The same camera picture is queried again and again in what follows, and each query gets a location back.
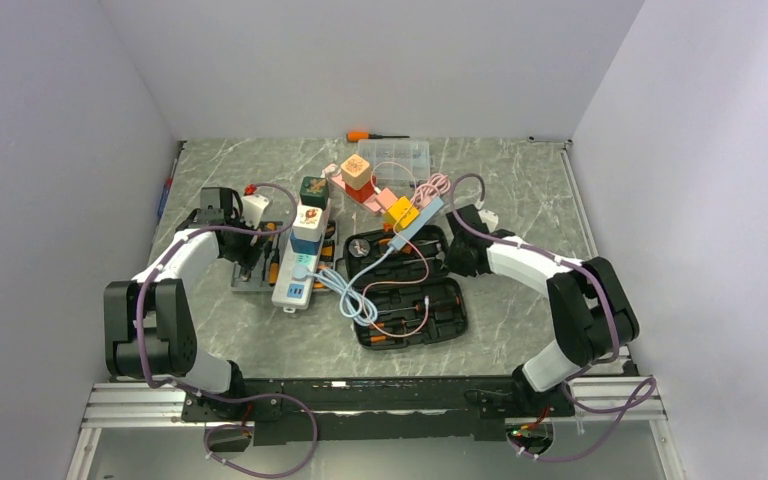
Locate blue cube socket adapter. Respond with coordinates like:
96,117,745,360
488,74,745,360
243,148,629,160
289,233,323,256

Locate pink cube socket adapter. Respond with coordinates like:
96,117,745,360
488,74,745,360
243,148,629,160
375,188,399,211

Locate grey plastic tool tray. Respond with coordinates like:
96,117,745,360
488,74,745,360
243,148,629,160
230,219,339,293

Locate pink power strip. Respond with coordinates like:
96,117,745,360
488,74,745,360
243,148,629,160
322,163,385,215

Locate black aluminium base frame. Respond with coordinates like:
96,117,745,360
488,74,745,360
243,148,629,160
81,376,640,452

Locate orange black screwdriver in tray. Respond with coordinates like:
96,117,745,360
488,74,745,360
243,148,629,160
265,237,280,287

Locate clear plastic organizer box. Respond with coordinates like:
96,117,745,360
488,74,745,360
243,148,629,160
357,139,432,184

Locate orange screwdriver at wall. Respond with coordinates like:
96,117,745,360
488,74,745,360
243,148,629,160
345,131,409,143

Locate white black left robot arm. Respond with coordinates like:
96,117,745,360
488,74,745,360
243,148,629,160
103,187,270,420

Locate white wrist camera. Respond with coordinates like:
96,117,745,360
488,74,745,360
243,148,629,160
241,193,271,229
478,209,499,233

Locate red cube socket adapter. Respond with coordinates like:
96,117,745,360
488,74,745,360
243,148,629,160
345,181,376,204

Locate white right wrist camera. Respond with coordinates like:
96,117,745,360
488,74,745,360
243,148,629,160
478,209,499,233

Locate white cube socket adapter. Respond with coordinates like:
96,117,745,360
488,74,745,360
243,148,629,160
292,204,327,242

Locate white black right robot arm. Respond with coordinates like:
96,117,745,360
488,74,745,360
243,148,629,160
447,205,640,415

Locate black tool case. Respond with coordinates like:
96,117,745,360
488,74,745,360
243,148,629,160
344,225,469,351

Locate light blue power strip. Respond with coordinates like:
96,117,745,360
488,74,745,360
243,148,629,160
388,197,444,251

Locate yellow cube socket adapter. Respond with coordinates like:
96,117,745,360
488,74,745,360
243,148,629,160
384,197,419,232

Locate blue red pen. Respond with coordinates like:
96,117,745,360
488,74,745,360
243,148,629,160
156,159,178,221

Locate pink thin cable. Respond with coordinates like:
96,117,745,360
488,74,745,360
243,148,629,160
367,162,453,340

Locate white power strip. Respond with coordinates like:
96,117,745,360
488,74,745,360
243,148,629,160
272,208,330,313

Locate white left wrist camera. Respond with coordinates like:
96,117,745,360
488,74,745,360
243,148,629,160
241,193,271,229

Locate green cube socket adapter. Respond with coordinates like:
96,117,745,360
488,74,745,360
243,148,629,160
299,176,329,210

